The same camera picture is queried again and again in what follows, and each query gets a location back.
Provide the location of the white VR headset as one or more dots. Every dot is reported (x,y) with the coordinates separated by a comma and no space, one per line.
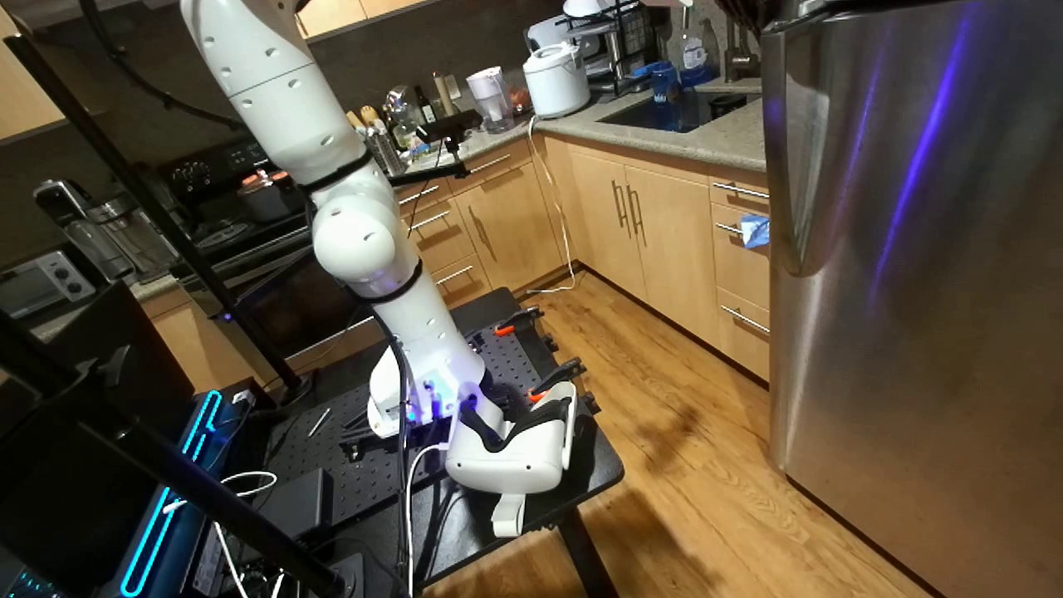
(507,457)

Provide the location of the wooden kitchen cabinets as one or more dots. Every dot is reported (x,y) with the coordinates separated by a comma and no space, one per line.
(657,226)

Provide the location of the black clamp on table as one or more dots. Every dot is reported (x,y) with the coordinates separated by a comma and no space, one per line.
(560,374)

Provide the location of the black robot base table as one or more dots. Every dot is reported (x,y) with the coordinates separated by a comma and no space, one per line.
(339,484)

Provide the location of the kitchen sink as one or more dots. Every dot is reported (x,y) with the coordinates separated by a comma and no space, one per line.
(678,114)

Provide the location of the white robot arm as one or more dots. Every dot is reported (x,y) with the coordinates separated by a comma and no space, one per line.
(274,80)

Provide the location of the toaster oven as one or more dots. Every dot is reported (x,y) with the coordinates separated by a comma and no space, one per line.
(45,285)

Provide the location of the blue plastic bag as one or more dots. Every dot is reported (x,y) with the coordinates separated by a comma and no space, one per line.
(754,230)

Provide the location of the black stove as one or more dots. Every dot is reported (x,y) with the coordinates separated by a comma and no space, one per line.
(252,224)

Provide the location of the stainless steel fridge door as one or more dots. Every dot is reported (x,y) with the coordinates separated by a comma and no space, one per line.
(915,165)

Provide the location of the orange handled black clamp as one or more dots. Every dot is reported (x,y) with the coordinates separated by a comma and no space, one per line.
(516,322)

